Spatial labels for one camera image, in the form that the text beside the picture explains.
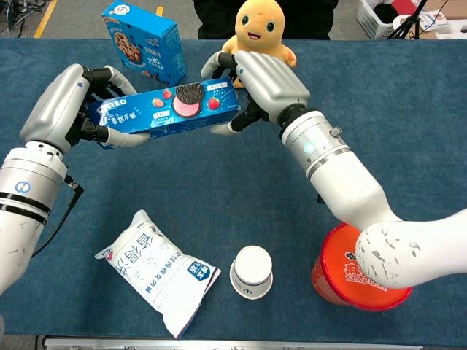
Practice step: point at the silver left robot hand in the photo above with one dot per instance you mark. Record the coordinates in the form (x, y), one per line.
(54, 109)

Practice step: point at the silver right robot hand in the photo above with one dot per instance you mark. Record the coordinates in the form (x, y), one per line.
(270, 84)

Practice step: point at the blue Oreo cookie box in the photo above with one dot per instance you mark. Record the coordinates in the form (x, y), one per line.
(164, 109)

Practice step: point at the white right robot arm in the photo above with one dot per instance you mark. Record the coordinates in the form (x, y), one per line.
(346, 182)

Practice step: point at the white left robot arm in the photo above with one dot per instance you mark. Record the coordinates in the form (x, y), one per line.
(22, 218)

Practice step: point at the yellow plush dinosaur toy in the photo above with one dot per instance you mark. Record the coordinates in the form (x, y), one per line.
(255, 25)

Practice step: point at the person in black clothes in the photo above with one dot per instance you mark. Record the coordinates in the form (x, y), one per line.
(310, 18)

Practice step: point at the teal felt table cloth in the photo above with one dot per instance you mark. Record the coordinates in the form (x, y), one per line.
(219, 175)

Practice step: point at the blue chocolate chip cookie box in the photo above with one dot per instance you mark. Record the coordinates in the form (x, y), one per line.
(146, 40)

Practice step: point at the white plastic laundry basket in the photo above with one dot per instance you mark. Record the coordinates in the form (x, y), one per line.
(368, 22)

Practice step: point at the black tripod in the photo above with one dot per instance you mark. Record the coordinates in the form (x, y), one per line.
(408, 22)

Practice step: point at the white blue printed packet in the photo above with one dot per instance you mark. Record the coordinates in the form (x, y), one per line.
(434, 19)

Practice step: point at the white paper cup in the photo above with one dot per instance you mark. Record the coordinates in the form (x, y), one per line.
(251, 266)

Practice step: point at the white salt bag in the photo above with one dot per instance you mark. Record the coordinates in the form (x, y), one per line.
(157, 266)

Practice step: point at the orange round tub red rim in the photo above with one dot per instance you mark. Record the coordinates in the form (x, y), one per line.
(335, 277)

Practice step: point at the aluminium profile rail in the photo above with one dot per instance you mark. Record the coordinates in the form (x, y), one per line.
(255, 344)

